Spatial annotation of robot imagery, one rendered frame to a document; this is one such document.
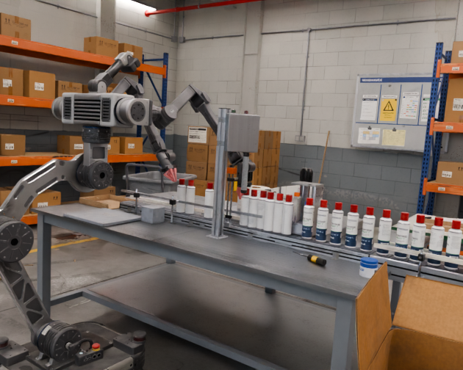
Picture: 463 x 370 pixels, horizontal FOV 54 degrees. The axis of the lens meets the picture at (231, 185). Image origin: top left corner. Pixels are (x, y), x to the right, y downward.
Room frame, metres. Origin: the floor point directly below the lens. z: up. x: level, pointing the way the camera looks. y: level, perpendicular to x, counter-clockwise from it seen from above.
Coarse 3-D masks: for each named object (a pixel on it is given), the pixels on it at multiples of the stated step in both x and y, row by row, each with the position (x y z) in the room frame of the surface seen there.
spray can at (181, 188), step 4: (180, 180) 2.65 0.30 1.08; (180, 184) 2.65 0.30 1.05; (180, 188) 2.64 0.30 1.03; (184, 188) 2.65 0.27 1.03; (180, 192) 2.63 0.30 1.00; (184, 192) 2.65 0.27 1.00; (180, 196) 2.63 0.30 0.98; (184, 196) 2.65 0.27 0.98; (184, 200) 2.65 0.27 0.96; (176, 204) 2.65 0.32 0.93; (180, 204) 2.63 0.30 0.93; (184, 204) 2.65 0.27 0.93; (176, 208) 2.65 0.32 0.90; (180, 208) 2.63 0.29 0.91; (184, 208) 2.66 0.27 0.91; (176, 212) 2.64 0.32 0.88; (180, 212) 2.63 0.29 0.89
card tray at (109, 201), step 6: (84, 198) 2.99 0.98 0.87; (90, 198) 3.09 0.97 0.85; (96, 198) 3.13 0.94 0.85; (102, 198) 3.18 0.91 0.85; (108, 198) 3.22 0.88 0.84; (114, 198) 3.20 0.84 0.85; (120, 198) 3.16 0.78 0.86; (126, 198) 3.12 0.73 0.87; (84, 204) 2.99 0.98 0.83; (90, 204) 2.95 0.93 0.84; (96, 204) 2.91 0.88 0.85; (102, 204) 2.88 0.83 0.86; (108, 204) 2.85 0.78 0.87; (114, 204) 3.04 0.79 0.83
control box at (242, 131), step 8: (232, 120) 2.27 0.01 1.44; (240, 120) 2.29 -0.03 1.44; (248, 120) 2.30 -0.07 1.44; (256, 120) 2.32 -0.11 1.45; (232, 128) 2.27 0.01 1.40; (240, 128) 2.29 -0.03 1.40; (248, 128) 2.30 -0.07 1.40; (256, 128) 2.32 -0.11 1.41; (232, 136) 2.27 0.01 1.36; (240, 136) 2.29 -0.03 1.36; (248, 136) 2.30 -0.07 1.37; (256, 136) 2.32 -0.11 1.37; (224, 144) 2.30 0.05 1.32; (232, 144) 2.27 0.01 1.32; (240, 144) 2.29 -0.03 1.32; (248, 144) 2.30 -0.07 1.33; (256, 144) 2.32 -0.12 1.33; (256, 152) 2.32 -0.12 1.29
